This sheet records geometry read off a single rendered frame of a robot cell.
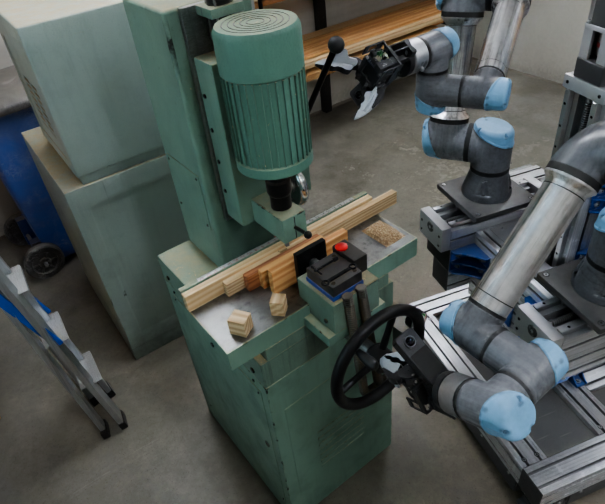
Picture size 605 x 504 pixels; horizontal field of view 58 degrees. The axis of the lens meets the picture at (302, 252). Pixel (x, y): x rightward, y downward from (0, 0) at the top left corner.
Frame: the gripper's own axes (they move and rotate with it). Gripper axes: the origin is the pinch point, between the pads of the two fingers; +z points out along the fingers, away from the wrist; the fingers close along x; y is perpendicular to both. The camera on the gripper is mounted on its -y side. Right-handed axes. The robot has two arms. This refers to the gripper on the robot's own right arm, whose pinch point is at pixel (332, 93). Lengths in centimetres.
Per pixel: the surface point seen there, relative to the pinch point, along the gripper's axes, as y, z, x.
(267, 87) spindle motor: 5.8, 16.2, -3.5
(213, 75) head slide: -4.2, 19.1, -16.2
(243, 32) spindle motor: 12.0, 17.6, -12.2
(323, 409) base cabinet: -64, 18, 58
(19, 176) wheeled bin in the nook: -165, 50, -102
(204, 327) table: -36, 41, 25
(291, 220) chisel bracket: -23.7, 13.1, 14.6
